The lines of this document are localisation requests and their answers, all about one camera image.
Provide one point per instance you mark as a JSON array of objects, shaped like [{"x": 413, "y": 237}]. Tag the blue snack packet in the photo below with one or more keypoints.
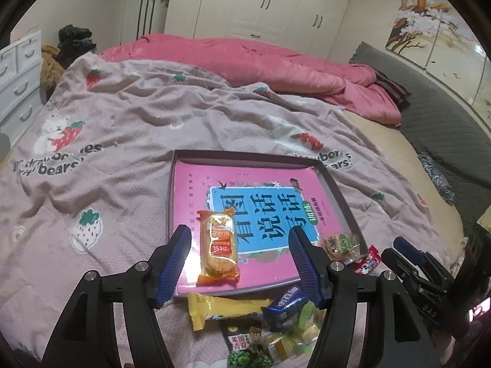
[{"x": 285, "y": 304}]

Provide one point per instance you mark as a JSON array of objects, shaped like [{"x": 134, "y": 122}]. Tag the yellow snack packet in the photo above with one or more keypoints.
[{"x": 222, "y": 306}]

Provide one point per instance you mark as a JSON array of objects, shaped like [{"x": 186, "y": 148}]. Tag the strawberry bear printed blanket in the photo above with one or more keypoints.
[{"x": 153, "y": 115}]

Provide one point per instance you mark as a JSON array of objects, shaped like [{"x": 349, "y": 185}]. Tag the brown plush toy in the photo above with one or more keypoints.
[{"x": 50, "y": 67}]

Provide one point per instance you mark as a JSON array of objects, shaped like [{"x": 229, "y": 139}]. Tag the hanging clothes and bags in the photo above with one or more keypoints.
[{"x": 147, "y": 0}]

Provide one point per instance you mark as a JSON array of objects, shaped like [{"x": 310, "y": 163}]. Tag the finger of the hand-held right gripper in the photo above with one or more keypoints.
[
  {"x": 399, "y": 266},
  {"x": 404, "y": 244}
]

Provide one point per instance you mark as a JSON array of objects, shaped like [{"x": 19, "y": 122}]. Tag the red cartoon snack packet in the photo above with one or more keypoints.
[{"x": 367, "y": 262}]

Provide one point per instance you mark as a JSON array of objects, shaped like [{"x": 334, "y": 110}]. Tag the black clothes pile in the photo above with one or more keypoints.
[{"x": 75, "y": 44}]

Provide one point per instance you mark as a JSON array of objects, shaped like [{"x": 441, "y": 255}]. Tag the beige bed sheet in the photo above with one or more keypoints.
[{"x": 399, "y": 161}]

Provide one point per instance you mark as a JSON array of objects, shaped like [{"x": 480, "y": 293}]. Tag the clear yellow biscuit packet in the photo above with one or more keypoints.
[{"x": 282, "y": 347}]

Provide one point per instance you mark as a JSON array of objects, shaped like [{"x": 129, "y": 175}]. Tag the pink quilt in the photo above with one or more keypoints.
[{"x": 238, "y": 57}]

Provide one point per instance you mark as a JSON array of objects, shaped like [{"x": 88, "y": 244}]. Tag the grey padded headboard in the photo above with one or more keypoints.
[{"x": 437, "y": 115}]

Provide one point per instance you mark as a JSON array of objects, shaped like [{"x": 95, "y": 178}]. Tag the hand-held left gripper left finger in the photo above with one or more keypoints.
[{"x": 174, "y": 268}]

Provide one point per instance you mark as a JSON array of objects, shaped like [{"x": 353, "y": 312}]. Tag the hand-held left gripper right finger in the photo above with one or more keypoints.
[{"x": 303, "y": 264}]

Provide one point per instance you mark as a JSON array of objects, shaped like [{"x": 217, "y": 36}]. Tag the orange snack packet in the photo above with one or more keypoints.
[{"x": 218, "y": 245}]

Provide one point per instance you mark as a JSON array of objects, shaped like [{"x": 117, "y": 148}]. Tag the clear green label snack packet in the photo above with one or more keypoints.
[{"x": 339, "y": 246}]

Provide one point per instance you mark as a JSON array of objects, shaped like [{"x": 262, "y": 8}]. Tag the pale green candy wrapper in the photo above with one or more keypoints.
[{"x": 308, "y": 324}]

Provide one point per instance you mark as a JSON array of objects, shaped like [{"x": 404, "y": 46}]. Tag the white drawer chest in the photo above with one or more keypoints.
[{"x": 19, "y": 80}]

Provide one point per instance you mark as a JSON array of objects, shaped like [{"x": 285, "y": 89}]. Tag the pink picture book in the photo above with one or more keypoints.
[{"x": 253, "y": 207}]

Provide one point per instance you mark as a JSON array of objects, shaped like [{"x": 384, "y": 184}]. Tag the dark patterned cloth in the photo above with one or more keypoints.
[{"x": 435, "y": 176}]

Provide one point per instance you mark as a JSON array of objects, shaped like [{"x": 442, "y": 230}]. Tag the tree blossom wall painting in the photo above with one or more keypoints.
[{"x": 433, "y": 34}]

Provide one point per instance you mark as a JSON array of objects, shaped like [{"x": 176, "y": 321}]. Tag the dark striped pillow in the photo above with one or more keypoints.
[{"x": 391, "y": 88}]

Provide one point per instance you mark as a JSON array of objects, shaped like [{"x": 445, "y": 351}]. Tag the white wardrobe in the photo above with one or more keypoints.
[{"x": 268, "y": 4}]

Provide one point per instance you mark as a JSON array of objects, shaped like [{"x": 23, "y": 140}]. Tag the shallow grey cardboard box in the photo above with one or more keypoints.
[{"x": 345, "y": 203}]

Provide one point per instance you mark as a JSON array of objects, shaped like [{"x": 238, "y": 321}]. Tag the black green pea packet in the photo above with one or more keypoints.
[{"x": 239, "y": 349}]

